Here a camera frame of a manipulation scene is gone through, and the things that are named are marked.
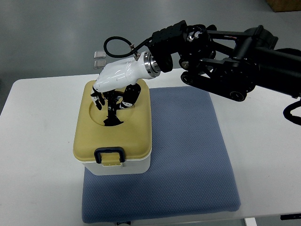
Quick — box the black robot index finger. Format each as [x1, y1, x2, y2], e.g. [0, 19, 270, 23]
[119, 83, 141, 109]

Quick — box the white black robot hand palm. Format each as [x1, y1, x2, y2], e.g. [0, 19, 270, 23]
[93, 56, 149, 92]

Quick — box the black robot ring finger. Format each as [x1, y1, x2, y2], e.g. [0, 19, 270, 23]
[90, 87, 99, 104]

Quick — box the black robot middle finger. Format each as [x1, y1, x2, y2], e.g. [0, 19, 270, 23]
[95, 93, 105, 110]

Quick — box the yellow box lid black handle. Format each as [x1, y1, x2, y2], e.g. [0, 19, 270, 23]
[73, 79, 152, 168]

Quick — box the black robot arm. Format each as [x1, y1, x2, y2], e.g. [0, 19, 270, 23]
[91, 21, 301, 109]

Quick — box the white storage box base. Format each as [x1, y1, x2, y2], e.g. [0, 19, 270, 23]
[80, 154, 151, 176]

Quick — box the brown cardboard box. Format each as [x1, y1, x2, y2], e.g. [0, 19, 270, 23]
[266, 0, 301, 12]

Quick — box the upper metal floor plate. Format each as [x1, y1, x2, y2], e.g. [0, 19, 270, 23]
[94, 50, 106, 59]

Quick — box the blue grey cushion mat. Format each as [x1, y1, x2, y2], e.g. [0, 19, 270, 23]
[82, 87, 241, 223]

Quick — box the black table bracket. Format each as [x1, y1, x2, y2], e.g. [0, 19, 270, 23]
[280, 213, 301, 220]

